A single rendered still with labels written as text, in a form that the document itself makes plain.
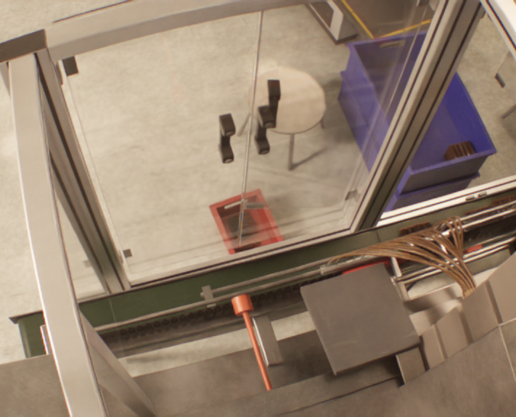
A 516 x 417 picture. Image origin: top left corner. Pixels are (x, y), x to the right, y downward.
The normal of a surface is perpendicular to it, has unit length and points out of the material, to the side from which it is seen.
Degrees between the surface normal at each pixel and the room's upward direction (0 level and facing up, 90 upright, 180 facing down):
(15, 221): 0
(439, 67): 90
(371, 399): 0
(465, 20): 90
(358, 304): 20
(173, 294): 2
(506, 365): 90
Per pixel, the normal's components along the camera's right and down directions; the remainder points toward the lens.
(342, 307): -0.05, -0.66
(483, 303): -0.96, 0.25
